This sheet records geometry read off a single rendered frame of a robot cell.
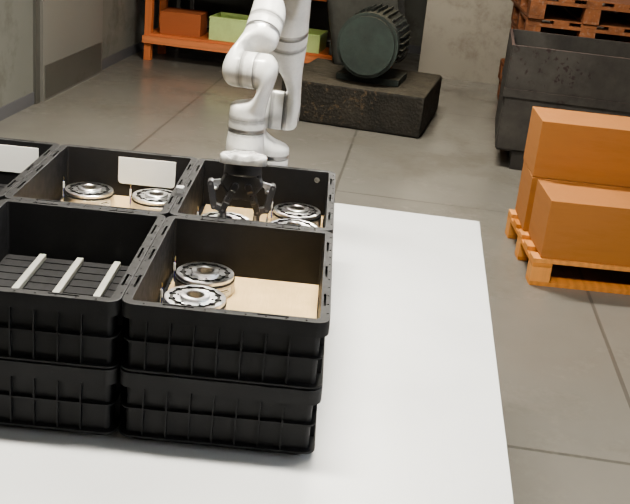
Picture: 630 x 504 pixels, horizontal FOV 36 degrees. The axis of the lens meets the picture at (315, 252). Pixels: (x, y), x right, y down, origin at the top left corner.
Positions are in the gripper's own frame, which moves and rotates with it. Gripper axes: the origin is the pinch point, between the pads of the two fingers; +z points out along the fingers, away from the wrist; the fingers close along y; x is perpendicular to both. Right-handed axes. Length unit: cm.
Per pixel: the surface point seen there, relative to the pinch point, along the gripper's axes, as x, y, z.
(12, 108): -419, 149, 78
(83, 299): 59, 21, -7
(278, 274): 22.2, -8.0, 1.5
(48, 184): -6.9, 39.4, -2.9
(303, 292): 27.0, -12.6, 2.7
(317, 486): 67, -15, 16
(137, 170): -19.8, 23.1, -3.7
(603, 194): -213, -155, 45
